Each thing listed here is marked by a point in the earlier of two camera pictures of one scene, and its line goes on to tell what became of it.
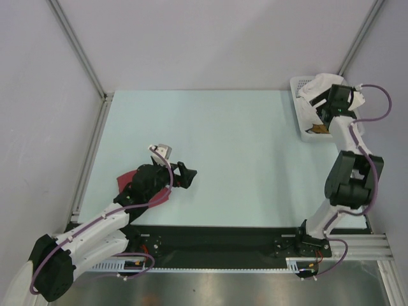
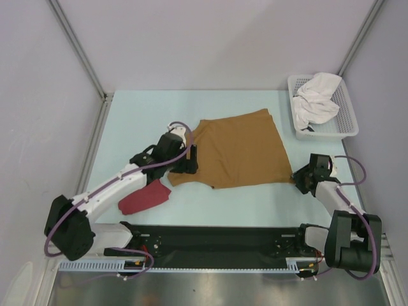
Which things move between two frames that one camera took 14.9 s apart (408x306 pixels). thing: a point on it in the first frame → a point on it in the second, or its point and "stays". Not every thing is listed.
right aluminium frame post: x=360 y=37 stays
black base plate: x=213 y=246 stays
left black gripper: x=184 y=180 → x=189 y=165
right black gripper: x=324 y=95 → x=298 y=176
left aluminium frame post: x=106 y=99 stays
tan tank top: x=320 y=129 → x=236 y=151
